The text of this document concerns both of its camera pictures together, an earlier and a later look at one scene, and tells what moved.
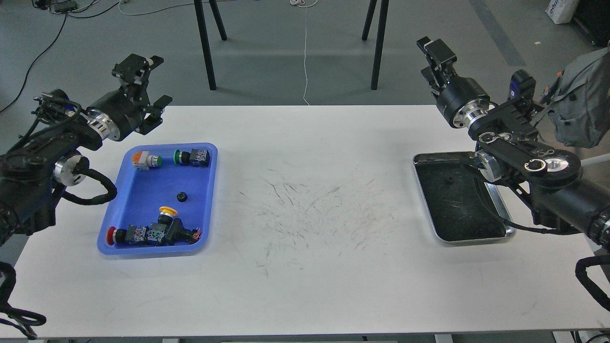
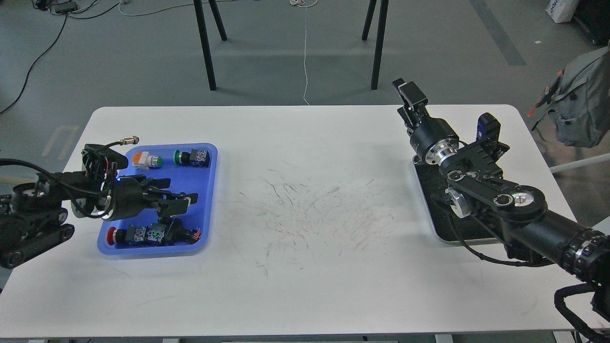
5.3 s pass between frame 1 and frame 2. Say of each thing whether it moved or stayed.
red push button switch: stayed
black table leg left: stayed
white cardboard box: stayed
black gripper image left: moved
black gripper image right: moved
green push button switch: stayed
